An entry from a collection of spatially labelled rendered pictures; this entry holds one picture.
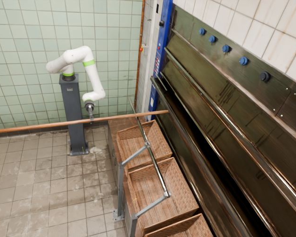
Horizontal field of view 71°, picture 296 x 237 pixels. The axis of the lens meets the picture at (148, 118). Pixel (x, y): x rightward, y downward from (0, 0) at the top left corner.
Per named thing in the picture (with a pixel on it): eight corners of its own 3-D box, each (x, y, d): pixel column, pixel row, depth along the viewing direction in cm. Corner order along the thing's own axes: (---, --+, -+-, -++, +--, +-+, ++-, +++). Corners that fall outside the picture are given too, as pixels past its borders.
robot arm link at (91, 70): (83, 66, 209) (83, 67, 199) (95, 63, 210) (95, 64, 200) (96, 99, 223) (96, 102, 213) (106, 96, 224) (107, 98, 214)
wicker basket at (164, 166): (169, 172, 230) (174, 155, 213) (192, 223, 190) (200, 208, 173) (126, 181, 216) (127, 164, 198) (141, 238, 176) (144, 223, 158)
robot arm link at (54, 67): (42, 64, 216) (63, 49, 179) (56, 60, 227) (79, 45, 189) (48, 76, 220) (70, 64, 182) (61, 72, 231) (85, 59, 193)
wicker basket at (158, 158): (152, 135, 273) (155, 118, 255) (168, 169, 233) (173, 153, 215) (115, 140, 258) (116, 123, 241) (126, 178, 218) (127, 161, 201)
